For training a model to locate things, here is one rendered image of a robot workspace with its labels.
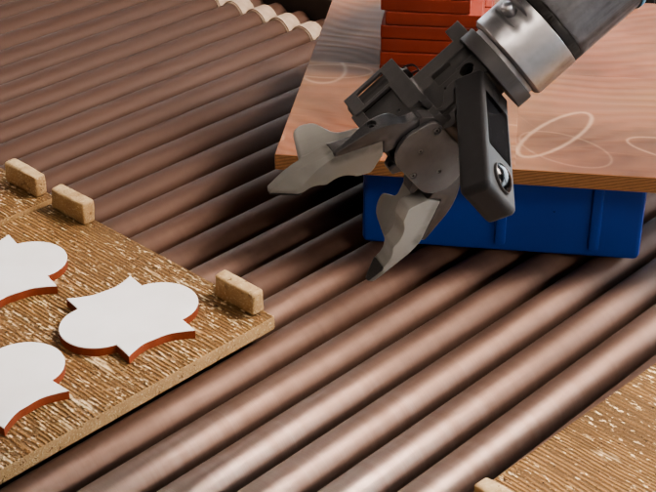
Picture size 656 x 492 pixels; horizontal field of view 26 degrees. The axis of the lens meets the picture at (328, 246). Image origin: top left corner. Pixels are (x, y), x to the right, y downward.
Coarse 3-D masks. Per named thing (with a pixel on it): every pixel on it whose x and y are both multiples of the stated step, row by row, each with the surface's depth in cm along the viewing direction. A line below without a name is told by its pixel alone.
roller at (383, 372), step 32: (544, 256) 154; (576, 256) 156; (512, 288) 149; (544, 288) 152; (448, 320) 143; (480, 320) 145; (384, 352) 138; (416, 352) 139; (352, 384) 134; (384, 384) 136; (288, 416) 130; (320, 416) 130; (256, 448) 126; (288, 448) 128; (192, 480) 122; (224, 480) 123
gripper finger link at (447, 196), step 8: (456, 184) 114; (424, 192) 114; (440, 192) 114; (448, 192) 114; (456, 192) 115; (440, 200) 114; (448, 200) 115; (440, 208) 115; (448, 208) 115; (432, 216) 115; (440, 216) 116; (432, 224) 116
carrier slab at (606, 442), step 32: (640, 384) 131; (608, 416) 127; (640, 416) 127; (544, 448) 123; (576, 448) 123; (608, 448) 123; (640, 448) 123; (512, 480) 119; (544, 480) 119; (576, 480) 119; (608, 480) 119; (640, 480) 119
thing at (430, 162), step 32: (448, 32) 114; (384, 64) 113; (448, 64) 113; (480, 64) 111; (352, 96) 114; (384, 96) 113; (416, 96) 110; (448, 96) 111; (512, 96) 109; (416, 128) 108; (448, 128) 109; (416, 160) 110; (448, 160) 111
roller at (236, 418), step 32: (480, 256) 154; (512, 256) 156; (416, 288) 149; (448, 288) 149; (480, 288) 152; (384, 320) 143; (416, 320) 145; (320, 352) 138; (352, 352) 140; (256, 384) 134; (288, 384) 134; (320, 384) 137; (224, 416) 130; (256, 416) 131; (160, 448) 125; (192, 448) 126; (224, 448) 129; (96, 480) 122; (128, 480) 122; (160, 480) 124
